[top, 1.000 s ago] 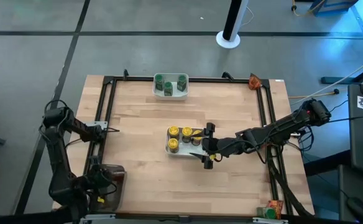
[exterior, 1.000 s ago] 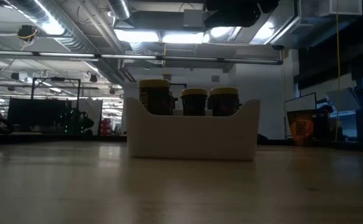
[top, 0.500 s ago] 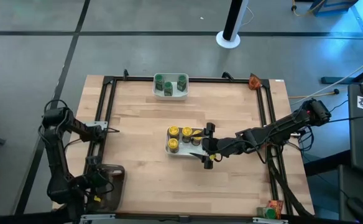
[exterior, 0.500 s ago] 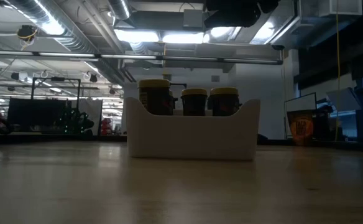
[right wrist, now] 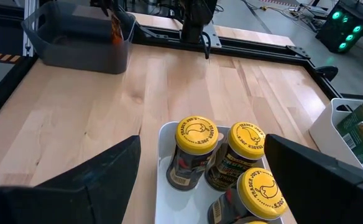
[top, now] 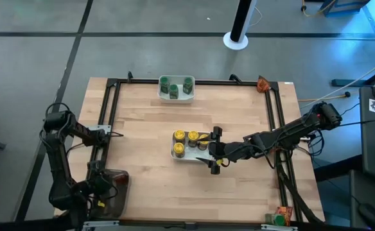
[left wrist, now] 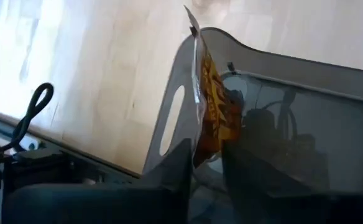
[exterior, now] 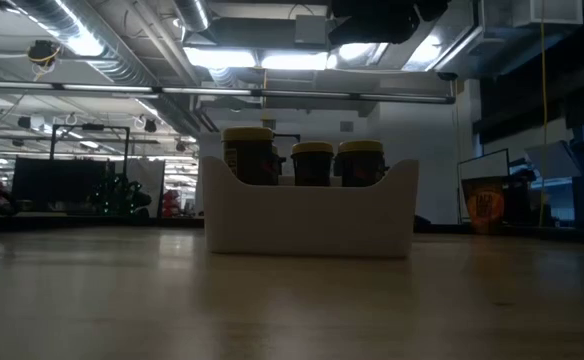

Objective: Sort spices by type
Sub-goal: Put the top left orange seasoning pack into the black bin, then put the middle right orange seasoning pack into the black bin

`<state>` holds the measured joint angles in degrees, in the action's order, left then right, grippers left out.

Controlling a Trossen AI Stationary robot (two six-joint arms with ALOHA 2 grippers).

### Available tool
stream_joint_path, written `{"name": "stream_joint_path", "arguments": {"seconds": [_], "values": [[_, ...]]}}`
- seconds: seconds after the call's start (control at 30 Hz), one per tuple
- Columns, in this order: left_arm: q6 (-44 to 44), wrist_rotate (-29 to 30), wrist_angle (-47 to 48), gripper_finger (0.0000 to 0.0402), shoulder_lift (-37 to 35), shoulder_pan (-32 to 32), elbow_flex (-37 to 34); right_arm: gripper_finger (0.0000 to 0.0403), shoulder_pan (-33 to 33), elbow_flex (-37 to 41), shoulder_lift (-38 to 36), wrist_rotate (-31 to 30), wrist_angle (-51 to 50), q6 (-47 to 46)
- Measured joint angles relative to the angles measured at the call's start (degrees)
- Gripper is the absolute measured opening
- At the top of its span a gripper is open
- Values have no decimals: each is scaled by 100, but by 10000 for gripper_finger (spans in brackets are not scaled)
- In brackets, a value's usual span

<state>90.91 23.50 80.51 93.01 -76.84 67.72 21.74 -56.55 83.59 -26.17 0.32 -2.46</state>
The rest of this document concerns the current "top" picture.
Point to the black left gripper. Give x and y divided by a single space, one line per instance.
101 191

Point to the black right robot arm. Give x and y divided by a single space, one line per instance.
290 130

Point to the black rig crossbeam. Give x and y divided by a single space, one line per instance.
30 226

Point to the yellow lid spice jar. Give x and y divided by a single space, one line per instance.
178 148
193 135
179 134
203 139

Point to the dark translucent plastic bin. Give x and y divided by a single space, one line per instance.
123 205

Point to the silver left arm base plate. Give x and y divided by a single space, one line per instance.
99 127

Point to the orange taco seasoning packet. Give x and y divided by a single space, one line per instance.
263 85
285 211

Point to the silver crossbeam bracket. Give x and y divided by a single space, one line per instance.
99 223
279 227

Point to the black frame clamp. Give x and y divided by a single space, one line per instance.
235 78
130 75

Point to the black white pole round base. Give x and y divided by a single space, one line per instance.
240 25

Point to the black stand foot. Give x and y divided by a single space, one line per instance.
351 82

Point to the white plastic bin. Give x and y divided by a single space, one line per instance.
181 100
190 155

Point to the blue metal stand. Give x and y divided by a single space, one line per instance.
335 8

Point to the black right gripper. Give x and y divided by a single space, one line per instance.
226 150

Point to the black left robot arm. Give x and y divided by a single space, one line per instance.
59 160

